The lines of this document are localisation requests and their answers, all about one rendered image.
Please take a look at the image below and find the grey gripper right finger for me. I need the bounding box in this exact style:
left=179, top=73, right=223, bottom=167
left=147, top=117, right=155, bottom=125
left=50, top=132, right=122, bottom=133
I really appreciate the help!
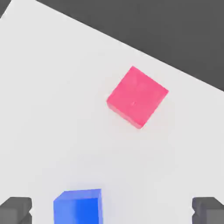
left=192, top=196, right=224, bottom=224

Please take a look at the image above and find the small pink cube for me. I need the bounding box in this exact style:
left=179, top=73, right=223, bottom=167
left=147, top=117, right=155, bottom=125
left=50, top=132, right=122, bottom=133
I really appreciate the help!
left=106, top=66, right=169, bottom=130

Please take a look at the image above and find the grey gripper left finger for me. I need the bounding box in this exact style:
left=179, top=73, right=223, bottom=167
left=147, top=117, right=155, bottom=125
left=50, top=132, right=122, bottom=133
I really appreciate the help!
left=0, top=196, right=33, bottom=224

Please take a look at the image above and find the small blue cube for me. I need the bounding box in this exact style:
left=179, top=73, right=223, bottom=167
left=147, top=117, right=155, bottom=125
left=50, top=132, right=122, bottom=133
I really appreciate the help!
left=53, top=188, right=104, bottom=224

